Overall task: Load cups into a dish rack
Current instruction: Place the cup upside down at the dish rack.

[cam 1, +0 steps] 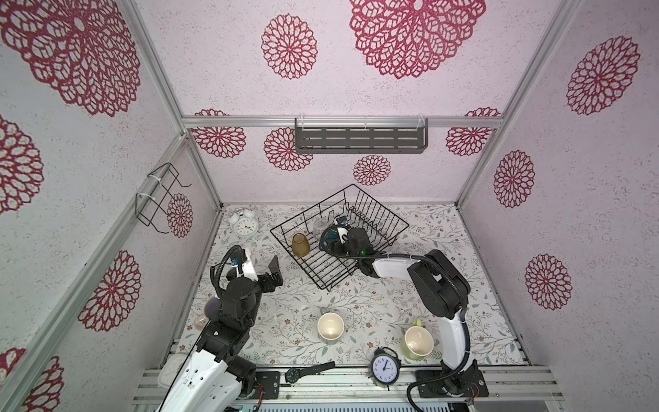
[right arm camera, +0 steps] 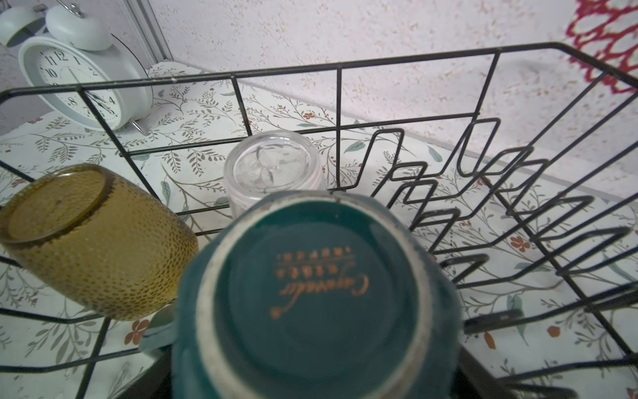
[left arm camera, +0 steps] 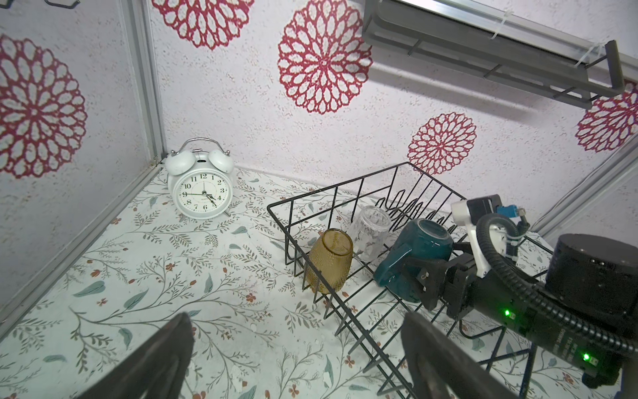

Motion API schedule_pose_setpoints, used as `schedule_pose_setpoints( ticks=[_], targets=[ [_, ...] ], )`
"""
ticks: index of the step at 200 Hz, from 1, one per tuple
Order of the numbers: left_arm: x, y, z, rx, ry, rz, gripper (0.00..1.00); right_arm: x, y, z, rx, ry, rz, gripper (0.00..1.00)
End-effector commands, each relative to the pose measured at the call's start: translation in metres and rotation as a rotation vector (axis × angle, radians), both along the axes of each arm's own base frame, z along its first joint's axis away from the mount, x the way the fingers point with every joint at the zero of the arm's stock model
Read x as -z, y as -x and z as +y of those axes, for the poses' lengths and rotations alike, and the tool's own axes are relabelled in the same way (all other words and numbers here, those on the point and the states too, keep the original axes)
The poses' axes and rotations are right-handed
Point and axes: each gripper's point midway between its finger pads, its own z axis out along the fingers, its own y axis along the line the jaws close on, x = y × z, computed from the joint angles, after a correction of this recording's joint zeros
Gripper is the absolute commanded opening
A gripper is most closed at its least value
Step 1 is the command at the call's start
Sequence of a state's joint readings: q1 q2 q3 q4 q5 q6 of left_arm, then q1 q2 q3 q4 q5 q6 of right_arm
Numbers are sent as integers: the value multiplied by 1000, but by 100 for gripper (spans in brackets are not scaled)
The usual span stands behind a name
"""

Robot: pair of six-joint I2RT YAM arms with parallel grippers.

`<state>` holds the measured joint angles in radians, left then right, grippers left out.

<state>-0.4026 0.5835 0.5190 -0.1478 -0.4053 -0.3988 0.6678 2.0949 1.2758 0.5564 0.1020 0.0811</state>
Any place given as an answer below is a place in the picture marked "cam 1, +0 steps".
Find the black wire wall basket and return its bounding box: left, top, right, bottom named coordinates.
left=133, top=162, right=194, bottom=239

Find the black wristwatch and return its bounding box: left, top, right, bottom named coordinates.
left=284, top=362, right=336, bottom=385

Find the white square clock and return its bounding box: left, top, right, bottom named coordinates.
left=157, top=353, right=187, bottom=388

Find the clear glass cup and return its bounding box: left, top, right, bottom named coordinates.
left=312, top=217, right=331, bottom=241

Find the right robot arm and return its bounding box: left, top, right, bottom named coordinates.
left=319, top=225, right=471, bottom=377

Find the cream cup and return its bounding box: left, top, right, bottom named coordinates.
left=317, top=312, right=345, bottom=344

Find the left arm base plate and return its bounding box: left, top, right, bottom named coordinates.
left=245, top=371, right=281, bottom=401

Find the purple round object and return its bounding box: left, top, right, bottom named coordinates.
left=204, top=296, right=221, bottom=319

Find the grey wall shelf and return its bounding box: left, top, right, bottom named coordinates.
left=293, top=118, right=429, bottom=155

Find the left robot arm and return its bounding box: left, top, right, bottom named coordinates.
left=158, top=247, right=283, bottom=411

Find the black wire dish rack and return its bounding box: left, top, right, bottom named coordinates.
left=270, top=184, right=409, bottom=291

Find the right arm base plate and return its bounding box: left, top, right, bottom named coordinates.
left=418, top=360, right=489, bottom=399

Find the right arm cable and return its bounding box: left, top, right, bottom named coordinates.
left=317, top=226, right=474, bottom=412

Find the amber glass cup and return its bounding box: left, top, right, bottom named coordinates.
left=292, top=233, right=311, bottom=258

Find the black alarm clock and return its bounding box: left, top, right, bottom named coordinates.
left=368, top=347, right=402, bottom=390

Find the light green mug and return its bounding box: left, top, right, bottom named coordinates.
left=402, top=319, right=434, bottom=362

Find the dark green mug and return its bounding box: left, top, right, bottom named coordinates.
left=321, top=228, right=348, bottom=247

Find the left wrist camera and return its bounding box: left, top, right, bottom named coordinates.
left=231, top=248, right=257, bottom=282

